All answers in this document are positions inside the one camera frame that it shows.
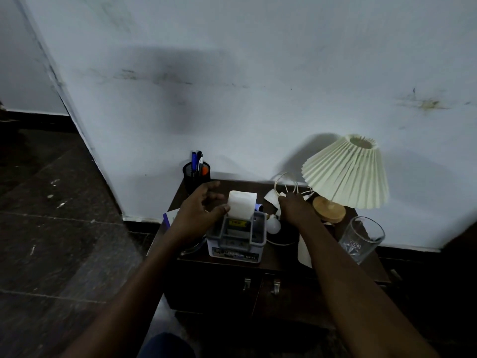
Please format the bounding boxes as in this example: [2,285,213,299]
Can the white foam block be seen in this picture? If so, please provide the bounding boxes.
[227,191,258,221]

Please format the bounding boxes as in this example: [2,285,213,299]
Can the black mesh pen holder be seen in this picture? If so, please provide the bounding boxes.
[182,161,211,195]

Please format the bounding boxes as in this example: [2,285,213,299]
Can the person's left forearm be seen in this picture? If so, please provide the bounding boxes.
[60,231,196,358]

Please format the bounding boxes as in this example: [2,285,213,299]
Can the person's blue trouser leg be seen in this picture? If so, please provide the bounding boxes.
[137,332,197,358]

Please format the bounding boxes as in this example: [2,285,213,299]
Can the white paper sheet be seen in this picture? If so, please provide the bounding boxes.
[297,235,314,269]

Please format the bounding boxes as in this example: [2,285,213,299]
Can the dark wooden cabinet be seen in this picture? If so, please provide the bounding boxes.
[146,178,393,330]

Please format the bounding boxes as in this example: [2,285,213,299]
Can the thin metal eyeglasses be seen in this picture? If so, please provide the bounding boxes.
[180,236,208,257]

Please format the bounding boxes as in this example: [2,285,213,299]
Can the white lamp cable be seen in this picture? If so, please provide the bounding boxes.
[266,172,316,247]

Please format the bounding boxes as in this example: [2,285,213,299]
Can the person's right hand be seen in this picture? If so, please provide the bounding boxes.
[278,193,319,231]

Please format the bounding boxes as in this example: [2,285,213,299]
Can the person's right forearm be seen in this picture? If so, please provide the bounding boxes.
[298,219,441,358]

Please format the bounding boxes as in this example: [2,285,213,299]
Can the blue and white booklet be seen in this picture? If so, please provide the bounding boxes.
[162,208,180,230]

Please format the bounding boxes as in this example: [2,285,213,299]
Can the round wooden lamp base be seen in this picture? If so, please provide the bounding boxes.
[312,196,347,224]

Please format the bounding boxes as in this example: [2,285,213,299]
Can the white paper tag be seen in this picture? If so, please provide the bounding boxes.
[263,189,286,217]

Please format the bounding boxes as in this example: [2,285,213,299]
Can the person's left hand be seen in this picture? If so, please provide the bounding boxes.
[168,181,230,247]

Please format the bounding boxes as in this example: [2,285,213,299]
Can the grey storage box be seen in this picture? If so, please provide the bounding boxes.
[206,211,268,264]

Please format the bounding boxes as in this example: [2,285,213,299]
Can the clear drinking glass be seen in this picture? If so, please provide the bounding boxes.
[338,216,386,265]

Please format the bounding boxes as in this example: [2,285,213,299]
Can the cream pleated lamp shade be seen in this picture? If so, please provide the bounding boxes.
[301,134,390,210]

